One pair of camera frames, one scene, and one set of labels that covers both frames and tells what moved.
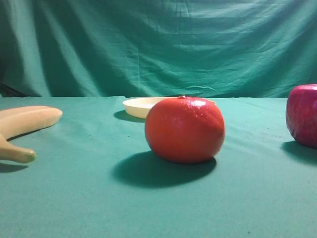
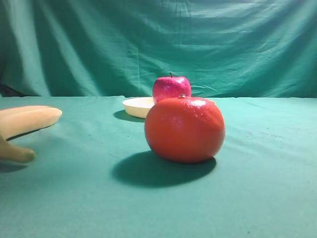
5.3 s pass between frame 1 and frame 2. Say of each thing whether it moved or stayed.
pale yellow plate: stayed
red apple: moved
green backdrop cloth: stayed
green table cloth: stayed
